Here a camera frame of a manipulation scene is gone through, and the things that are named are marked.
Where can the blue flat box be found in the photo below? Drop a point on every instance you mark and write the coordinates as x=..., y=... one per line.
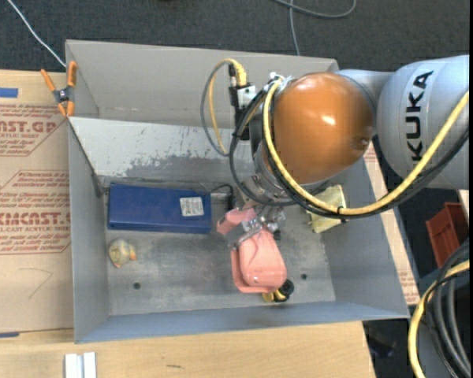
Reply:
x=150, y=209

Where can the pink spray bottle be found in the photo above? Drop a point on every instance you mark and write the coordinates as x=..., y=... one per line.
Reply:
x=260, y=266

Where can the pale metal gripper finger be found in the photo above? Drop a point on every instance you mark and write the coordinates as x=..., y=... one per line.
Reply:
x=251, y=223
x=244, y=237

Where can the yellow and black small toy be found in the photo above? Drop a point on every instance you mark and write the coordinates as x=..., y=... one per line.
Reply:
x=285, y=288

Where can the brown cardboard board, red print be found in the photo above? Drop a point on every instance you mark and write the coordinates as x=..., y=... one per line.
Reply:
x=31, y=195

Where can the pale yellow sponge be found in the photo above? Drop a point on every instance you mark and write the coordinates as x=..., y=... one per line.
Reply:
x=333, y=203

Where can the grey metal bin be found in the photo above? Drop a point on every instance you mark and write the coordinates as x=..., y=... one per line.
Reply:
x=181, y=274

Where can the black cylinder on white bracket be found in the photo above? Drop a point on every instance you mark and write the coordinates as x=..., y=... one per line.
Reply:
x=244, y=95

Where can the yellow toy duck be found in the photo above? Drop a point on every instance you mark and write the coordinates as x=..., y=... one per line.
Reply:
x=120, y=252

